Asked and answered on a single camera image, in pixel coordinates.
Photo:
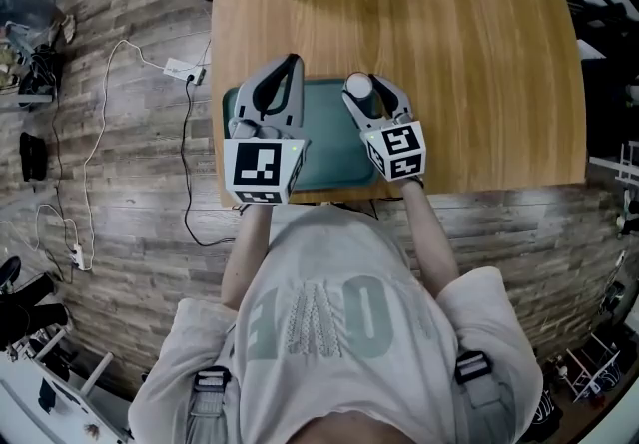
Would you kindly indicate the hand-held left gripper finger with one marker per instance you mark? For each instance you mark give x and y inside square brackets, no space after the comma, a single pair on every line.
[295,98]
[252,93]

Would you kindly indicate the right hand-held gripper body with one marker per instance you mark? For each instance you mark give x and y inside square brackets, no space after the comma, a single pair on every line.
[397,150]

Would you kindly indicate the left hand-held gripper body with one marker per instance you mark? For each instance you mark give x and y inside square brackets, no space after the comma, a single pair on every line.
[257,167]

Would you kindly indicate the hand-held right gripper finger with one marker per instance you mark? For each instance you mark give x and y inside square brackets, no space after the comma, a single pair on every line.
[357,114]
[394,98]

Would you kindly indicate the white cup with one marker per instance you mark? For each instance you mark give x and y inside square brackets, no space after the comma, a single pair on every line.
[360,89]

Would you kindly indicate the green rectangular dish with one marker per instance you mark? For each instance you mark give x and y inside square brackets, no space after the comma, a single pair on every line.
[329,147]

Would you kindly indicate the person's right forearm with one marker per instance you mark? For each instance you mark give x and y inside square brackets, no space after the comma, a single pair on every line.
[432,237]

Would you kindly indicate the person's left forearm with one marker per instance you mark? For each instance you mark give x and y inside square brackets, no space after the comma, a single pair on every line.
[247,252]

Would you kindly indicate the person's white printed shirt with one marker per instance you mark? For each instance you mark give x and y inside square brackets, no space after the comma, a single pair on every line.
[349,332]

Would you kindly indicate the small white power strip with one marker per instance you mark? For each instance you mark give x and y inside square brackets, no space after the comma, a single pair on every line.
[77,256]

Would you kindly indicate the black flat object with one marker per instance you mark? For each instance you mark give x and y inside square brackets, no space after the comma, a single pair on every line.
[33,156]

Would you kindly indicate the grey waste bin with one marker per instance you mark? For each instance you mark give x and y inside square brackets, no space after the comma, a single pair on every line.
[27,13]

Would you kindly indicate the black office chair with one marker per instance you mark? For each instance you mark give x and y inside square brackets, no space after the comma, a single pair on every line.
[25,307]

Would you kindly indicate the white desk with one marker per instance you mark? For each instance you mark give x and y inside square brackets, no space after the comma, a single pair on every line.
[45,402]

